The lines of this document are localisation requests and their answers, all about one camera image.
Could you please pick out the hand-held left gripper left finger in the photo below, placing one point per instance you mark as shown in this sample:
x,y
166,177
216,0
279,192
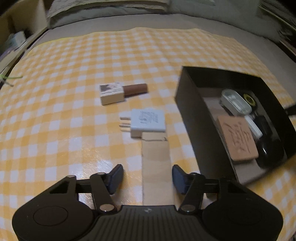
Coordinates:
x,y
115,179

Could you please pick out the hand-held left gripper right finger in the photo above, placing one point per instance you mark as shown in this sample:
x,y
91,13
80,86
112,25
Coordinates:
x,y
179,180

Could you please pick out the white charger plug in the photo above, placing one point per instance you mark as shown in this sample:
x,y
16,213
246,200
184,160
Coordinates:
x,y
148,120

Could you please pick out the brown embossed leather case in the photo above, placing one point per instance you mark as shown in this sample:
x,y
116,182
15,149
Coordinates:
x,y
238,136

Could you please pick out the black cardboard box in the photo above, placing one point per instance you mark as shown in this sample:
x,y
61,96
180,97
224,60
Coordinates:
x,y
192,104

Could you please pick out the black glossy oval object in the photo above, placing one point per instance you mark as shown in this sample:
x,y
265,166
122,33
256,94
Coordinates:
x,y
269,143

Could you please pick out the black round tin gold label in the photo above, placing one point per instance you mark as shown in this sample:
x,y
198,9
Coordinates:
x,y
250,100

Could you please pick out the brown cardboard strip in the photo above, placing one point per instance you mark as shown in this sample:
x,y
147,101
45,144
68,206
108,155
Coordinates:
x,y
157,171

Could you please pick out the yellow checkered mat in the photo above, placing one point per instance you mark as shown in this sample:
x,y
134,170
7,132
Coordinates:
x,y
69,115

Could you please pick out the beige stamp box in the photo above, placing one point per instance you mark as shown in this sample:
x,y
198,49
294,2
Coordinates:
x,y
112,95

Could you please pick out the brown cylinder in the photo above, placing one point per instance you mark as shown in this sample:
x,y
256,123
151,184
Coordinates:
x,y
135,89

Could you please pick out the green strip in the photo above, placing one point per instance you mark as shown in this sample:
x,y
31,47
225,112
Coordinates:
x,y
10,78

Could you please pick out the grey pillow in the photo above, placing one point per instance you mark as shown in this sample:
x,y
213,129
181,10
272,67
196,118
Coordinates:
x,y
219,16

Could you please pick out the beige pillow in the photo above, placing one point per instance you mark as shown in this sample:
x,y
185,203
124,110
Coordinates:
x,y
104,9

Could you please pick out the white tissue box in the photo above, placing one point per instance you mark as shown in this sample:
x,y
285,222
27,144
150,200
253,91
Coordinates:
x,y
16,39

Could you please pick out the wooden bedside shelf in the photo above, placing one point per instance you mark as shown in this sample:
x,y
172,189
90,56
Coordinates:
x,y
13,18

